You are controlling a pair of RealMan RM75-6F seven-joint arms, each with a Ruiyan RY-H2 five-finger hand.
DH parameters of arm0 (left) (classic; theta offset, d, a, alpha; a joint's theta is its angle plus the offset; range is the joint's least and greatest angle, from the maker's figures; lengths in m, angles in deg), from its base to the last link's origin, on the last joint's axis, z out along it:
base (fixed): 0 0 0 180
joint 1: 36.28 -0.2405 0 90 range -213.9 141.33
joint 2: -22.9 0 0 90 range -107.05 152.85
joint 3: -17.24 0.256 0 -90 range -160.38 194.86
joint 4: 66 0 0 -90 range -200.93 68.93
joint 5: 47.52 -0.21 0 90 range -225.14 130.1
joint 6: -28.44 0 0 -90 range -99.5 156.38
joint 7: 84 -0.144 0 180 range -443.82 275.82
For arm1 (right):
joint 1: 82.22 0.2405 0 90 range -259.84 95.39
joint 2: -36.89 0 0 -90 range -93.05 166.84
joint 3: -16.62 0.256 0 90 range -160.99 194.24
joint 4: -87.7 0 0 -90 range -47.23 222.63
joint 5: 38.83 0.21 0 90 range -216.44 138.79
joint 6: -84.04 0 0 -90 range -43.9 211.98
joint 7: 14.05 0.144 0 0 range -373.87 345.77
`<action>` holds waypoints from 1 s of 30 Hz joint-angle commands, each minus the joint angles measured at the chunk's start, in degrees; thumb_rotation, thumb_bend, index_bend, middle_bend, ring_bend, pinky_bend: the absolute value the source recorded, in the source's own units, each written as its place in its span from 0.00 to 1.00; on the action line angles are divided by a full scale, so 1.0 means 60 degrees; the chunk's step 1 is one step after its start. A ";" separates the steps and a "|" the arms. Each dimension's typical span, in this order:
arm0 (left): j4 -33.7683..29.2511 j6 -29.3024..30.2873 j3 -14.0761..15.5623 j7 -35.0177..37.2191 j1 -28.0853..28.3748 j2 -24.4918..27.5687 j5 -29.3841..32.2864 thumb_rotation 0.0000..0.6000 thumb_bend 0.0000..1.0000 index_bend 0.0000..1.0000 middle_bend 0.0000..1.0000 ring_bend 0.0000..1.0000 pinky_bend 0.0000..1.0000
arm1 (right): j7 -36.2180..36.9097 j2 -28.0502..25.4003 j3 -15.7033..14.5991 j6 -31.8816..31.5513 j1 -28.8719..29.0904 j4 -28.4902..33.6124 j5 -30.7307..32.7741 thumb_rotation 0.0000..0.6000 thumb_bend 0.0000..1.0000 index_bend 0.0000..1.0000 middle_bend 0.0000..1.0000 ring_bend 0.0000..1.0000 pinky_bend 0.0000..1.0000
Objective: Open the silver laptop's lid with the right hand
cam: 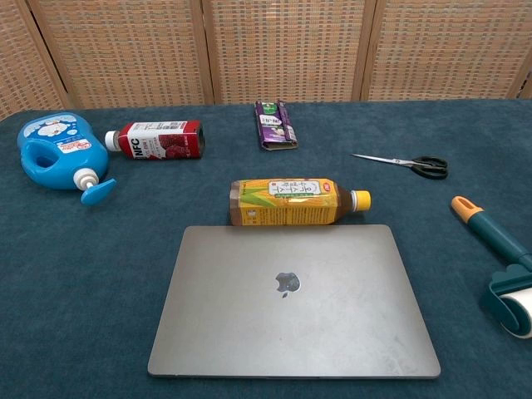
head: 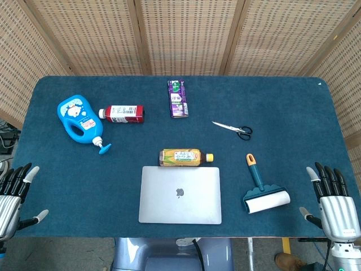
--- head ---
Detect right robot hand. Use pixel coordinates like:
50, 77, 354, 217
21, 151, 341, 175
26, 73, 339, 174
299, 162, 358, 243

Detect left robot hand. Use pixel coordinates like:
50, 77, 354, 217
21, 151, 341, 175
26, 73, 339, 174
0, 163, 49, 242

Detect silver laptop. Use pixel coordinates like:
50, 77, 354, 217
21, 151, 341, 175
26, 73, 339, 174
138, 165, 222, 225

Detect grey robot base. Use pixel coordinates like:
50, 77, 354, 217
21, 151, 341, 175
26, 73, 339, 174
111, 237, 235, 271

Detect white sneaker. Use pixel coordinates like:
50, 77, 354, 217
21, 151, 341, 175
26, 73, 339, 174
0, 159, 11, 181

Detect brown shoe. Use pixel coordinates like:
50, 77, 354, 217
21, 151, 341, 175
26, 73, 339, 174
275, 252, 307, 271

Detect teal lint roller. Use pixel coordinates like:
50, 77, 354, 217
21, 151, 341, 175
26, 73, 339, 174
241, 153, 292, 215

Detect white table leg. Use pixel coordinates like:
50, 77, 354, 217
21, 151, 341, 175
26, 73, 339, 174
247, 238, 255, 271

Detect blue pump detergent bottle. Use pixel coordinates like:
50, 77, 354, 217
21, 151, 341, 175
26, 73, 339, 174
56, 94, 112, 155

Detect blue felt table cover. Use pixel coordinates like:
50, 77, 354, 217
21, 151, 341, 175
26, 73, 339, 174
0, 75, 361, 238

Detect red juice bottle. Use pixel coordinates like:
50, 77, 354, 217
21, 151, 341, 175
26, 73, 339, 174
98, 104, 146, 124

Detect yellow capped tea bottle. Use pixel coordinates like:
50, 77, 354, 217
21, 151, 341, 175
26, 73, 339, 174
159, 148, 214, 167

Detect purple drink carton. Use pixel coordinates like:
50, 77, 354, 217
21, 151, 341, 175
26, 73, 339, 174
168, 79, 190, 119

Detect bamboo folding screen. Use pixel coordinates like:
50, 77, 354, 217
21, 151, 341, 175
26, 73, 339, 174
0, 0, 361, 195

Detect black cable bundle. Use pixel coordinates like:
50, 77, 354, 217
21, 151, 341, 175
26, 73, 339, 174
0, 120, 21, 155

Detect black handled scissors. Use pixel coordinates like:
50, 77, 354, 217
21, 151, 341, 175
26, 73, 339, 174
212, 121, 253, 141

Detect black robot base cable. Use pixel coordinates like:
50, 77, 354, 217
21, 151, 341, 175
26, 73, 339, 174
192, 238, 204, 271

